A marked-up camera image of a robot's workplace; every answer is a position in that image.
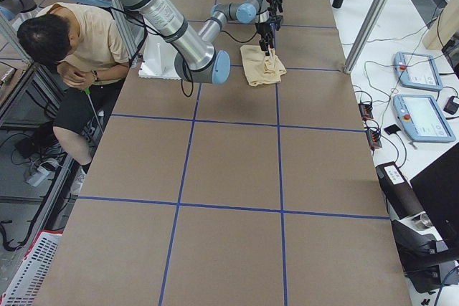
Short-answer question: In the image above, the beige long-sleeve printed shirt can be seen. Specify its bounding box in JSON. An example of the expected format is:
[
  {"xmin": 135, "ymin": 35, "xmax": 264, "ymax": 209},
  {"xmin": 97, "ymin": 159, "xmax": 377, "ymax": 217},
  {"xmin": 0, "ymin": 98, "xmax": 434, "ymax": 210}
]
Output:
[{"xmin": 240, "ymin": 45, "xmax": 287, "ymax": 87}]

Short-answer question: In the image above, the upper blue teach pendant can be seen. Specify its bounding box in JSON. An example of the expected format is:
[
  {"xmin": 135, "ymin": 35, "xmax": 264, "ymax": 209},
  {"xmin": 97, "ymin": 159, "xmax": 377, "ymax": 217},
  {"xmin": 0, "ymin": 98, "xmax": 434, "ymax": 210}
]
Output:
[{"xmin": 394, "ymin": 52, "xmax": 443, "ymax": 92}]

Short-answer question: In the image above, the blue teach pendant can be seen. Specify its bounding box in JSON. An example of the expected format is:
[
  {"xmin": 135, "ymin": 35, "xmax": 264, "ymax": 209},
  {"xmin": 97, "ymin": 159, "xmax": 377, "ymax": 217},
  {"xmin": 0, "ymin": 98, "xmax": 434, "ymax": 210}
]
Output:
[
  {"xmin": 392, "ymin": 95, "xmax": 456, "ymax": 143},
  {"xmin": 394, "ymin": 52, "xmax": 443, "ymax": 92}
]

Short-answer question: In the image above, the lower blue teach pendant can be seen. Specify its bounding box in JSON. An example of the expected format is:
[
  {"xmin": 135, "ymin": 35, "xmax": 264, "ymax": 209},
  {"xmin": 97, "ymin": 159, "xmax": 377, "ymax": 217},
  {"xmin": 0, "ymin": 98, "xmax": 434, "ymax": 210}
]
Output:
[{"xmin": 392, "ymin": 95, "xmax": 456, "ymax": 143}]

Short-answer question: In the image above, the seated person beige shirt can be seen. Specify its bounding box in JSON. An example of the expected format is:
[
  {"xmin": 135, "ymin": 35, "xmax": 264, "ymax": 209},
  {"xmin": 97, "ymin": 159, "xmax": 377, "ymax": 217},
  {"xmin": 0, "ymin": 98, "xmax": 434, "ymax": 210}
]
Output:
[{"xmin": 17, "ymin": 2, "xmax": 130, "ymax": 195}]

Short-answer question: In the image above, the black brown cylinder device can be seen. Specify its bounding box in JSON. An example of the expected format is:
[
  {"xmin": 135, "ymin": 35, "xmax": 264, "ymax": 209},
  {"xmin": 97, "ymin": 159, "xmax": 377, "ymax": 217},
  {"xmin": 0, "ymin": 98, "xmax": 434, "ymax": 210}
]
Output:
[{"xmin": 375, "ymin": 162, "xmax": 424, "ymax": 219}]

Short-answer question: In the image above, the black monitor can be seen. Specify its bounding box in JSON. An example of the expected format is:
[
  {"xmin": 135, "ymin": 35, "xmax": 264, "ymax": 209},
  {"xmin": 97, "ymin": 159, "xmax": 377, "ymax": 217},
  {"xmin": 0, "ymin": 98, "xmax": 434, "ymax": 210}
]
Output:
[{"xmin": 410, "ymin": 145, "xmax": 458, "ymax": 248}]

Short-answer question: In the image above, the white power strip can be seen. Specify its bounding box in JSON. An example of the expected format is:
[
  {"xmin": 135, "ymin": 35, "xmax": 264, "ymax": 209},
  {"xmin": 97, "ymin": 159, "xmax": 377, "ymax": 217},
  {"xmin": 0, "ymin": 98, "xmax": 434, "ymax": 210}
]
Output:
[{"xmin": 26, "ymin": 159, "xmax": 58, "ymax": 187}]

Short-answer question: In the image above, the white plastic basket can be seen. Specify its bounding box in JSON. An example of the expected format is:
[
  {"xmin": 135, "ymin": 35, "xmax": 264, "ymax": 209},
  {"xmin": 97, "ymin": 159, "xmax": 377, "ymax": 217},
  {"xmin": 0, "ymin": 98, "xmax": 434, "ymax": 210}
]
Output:
[{"xmin": 1, "ymin": 230, "xmax": 62, "ymax": 305}]

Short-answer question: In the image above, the aluminium frame post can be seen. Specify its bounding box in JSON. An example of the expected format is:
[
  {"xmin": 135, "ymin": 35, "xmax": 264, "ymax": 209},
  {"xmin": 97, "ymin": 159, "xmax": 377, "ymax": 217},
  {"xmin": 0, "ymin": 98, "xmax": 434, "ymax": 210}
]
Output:
[{"xmin": 343, "ymin": 0, "xmax": 387, "ymax": 75}]

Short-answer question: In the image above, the green handled stick tool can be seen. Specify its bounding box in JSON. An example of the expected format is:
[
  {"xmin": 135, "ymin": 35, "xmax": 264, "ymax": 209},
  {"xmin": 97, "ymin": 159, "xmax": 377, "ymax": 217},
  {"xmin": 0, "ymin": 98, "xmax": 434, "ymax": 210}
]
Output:
[{"xmin": 83, "ymin": 87, "xmax": 103, "ymax": 133}]

